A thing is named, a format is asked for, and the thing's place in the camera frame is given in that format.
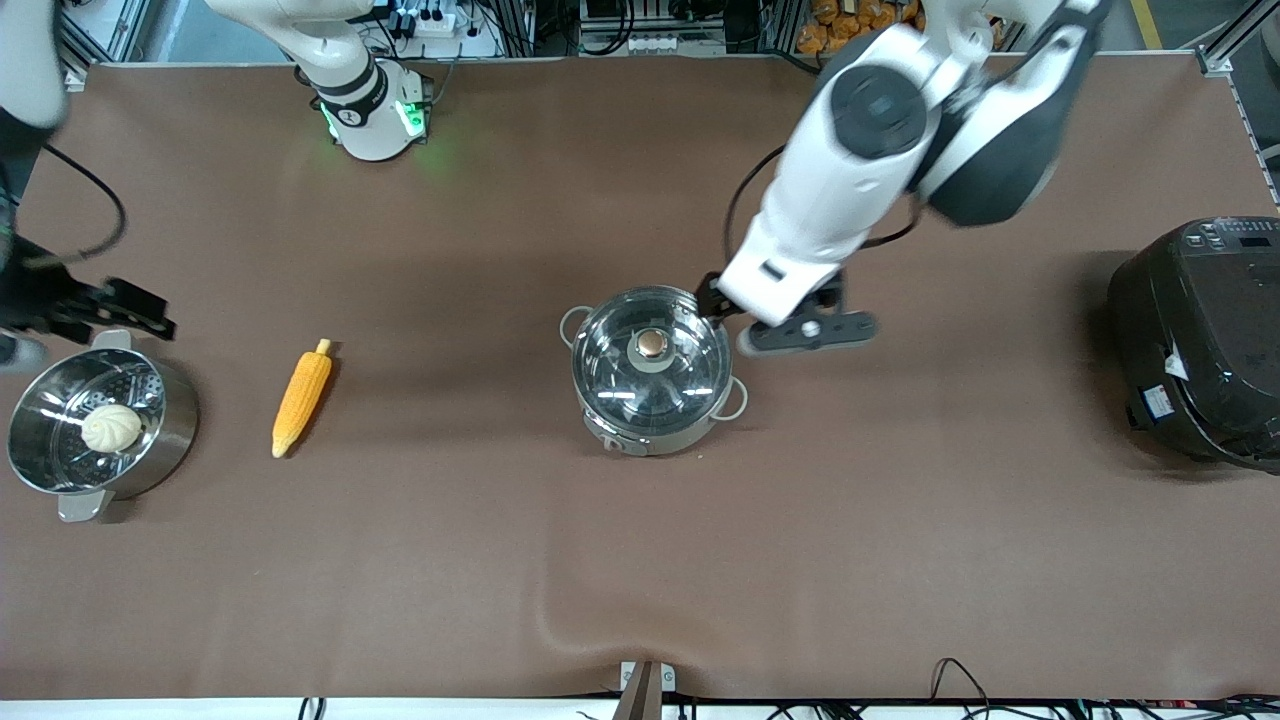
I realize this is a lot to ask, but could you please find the black rice cooker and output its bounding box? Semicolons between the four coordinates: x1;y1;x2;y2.
1105;215;1280;471

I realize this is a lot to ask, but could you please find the white steamed bun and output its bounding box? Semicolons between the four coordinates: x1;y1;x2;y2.
80;403;144;454

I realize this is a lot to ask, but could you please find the metal table edge bracket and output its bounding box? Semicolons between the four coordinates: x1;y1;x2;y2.
618;660;677;720

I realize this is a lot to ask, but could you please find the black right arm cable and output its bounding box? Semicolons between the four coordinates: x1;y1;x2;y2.
25;143;128;269

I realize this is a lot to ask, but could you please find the glass lid with copper knob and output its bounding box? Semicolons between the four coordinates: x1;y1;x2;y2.
572;287;733;431

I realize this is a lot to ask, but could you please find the yellow corn cob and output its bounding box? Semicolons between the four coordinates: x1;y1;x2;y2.
271;338;334;459

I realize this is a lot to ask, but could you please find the white power strip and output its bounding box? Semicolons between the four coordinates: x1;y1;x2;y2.
393;0;507;58

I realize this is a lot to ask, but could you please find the steel steamer pot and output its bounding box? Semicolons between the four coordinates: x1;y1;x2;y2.
5;328;201;523

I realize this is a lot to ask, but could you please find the aluminium frame profile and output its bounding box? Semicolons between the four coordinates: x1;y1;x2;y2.
1198;0;1280;77

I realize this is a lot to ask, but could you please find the orange items pile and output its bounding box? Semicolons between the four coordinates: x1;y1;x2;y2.
798;0;926;56

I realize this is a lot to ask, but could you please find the brown table mat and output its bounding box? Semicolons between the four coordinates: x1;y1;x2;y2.
0;55;1280;701

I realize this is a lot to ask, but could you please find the black looped floor cable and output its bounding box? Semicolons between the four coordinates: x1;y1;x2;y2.
928;657;993;720

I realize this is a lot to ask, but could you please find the steel pot with grey handles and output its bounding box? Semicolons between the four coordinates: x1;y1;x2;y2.
558;285;749;458

